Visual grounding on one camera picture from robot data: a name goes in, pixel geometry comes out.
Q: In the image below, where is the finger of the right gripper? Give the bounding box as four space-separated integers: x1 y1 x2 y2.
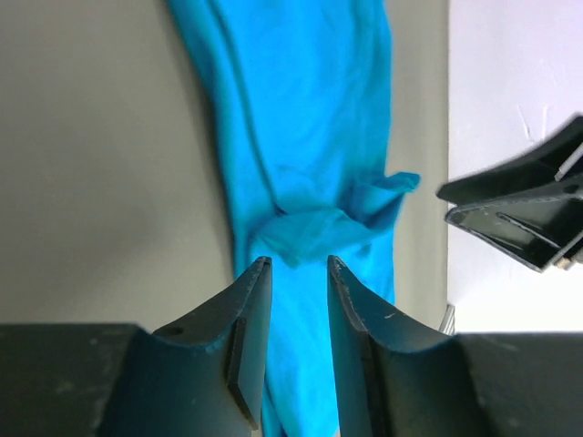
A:
445 179 582 272
436 116 582 205

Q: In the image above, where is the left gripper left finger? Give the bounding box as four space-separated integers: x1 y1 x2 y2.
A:
1 257 271 436

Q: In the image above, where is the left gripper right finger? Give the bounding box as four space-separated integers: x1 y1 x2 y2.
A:
327 256 582 436

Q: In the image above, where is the blue t shirt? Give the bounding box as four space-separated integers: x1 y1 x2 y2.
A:
169 1 420 436

